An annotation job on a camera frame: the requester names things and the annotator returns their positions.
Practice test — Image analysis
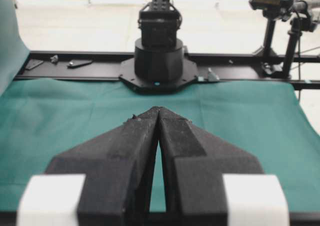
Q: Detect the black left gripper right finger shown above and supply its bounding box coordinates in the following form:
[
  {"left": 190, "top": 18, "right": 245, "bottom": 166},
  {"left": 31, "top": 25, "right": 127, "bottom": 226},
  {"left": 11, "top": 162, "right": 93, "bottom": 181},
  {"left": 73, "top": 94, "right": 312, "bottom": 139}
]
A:
[{"left": 157, "top": 107, "right": 292, "bottom": 226}]

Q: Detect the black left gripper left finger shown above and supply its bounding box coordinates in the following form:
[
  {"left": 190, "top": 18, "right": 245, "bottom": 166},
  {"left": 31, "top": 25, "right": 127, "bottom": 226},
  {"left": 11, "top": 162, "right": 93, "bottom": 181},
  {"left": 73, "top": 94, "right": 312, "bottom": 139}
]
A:
[{"left": 16, "top": 106, "right": 160, "bottom": 226}]

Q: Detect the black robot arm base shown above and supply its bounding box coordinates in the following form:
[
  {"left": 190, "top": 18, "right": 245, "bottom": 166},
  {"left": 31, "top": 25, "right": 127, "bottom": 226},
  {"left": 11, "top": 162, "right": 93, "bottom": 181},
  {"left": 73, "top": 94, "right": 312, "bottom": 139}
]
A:
[{"left": 119, "top": 0, "right": 199, "bottom": 92}]

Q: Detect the green table cloth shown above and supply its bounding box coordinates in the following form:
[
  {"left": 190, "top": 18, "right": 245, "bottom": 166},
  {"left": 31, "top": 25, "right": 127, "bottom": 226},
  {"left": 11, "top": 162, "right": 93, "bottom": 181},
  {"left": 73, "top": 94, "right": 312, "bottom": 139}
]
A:
[{"left": 0, "top": 79, "right": 320, "bottom": 212}]

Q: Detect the green backdrop curtain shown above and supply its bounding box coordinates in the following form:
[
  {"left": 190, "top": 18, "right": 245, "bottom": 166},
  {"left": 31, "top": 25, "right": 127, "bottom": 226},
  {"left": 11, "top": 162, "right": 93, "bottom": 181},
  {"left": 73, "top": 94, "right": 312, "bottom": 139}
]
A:
[{"left": 0, "top": 0, "right": 30, "bottom": 94}]

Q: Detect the silver corner bracket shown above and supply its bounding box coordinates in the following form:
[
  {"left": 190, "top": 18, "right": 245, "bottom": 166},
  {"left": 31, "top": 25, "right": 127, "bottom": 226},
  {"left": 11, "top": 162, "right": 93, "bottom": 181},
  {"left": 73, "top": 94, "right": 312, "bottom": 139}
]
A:
[{"left": 207, "top": 68, "right": 220, "bottom": 82}]

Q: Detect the black aluminium frame rail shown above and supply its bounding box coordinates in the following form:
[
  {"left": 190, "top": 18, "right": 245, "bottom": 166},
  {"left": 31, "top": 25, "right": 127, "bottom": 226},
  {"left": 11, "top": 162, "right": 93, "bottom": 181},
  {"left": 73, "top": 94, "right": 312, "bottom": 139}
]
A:
[{"left": 15, "top": 51, "right": 320, "bottom": 93}]

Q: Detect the small black metal bracket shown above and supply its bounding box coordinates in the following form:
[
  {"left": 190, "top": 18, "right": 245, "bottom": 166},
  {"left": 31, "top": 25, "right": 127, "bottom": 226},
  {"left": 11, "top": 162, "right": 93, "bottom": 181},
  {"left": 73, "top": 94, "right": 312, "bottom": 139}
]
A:
[{"left": 67, "top": 60, "right": 93, "bottom": 69}]

